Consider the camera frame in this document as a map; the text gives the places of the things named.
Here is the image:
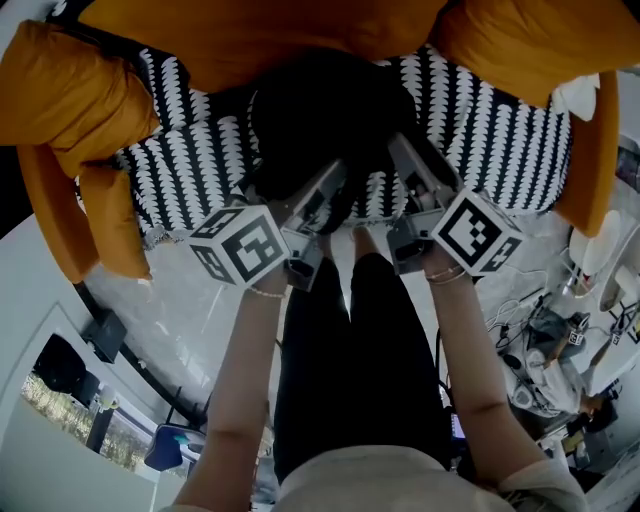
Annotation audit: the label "black box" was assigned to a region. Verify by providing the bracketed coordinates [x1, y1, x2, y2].
[81, 308, 127, 364]

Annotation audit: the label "white round table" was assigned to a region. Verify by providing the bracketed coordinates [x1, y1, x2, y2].
[597, 234, 640, 314]

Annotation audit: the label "white cloth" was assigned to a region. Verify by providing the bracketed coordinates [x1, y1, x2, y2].
[551, 73, 601, 122]

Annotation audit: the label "person's left forearm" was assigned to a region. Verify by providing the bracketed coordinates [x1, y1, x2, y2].
[172, 284, 291, 512]

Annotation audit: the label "person's right forearm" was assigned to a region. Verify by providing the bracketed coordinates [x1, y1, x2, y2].
[423, 247, 549, 489]

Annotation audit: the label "orange sofa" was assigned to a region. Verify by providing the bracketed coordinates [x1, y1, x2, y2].
[17, 72, 621, 284]

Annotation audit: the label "small orange cushion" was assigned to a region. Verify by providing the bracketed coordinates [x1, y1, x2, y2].
[79, 162, 154, 281]

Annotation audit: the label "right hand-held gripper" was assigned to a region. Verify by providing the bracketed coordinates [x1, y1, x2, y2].
[387, 132, 524, 277]

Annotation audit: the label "person's black trousers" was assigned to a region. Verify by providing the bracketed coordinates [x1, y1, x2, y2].
[272, 252, 454, 484]

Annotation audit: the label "black cloth garment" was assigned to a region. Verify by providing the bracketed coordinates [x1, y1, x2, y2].
[249, 49, 421, 236]

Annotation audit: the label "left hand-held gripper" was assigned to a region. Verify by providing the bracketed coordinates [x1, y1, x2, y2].
[188, 159, 349, 294]

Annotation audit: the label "black office chair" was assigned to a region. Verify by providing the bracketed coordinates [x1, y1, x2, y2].
[32, 333, 101, 409]

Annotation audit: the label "blue chair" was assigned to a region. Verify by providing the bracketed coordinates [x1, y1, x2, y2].
[143, 423, 207, 473]

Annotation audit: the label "person's right foot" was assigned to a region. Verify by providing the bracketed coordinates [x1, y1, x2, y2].
[351, 226, 381, 261]

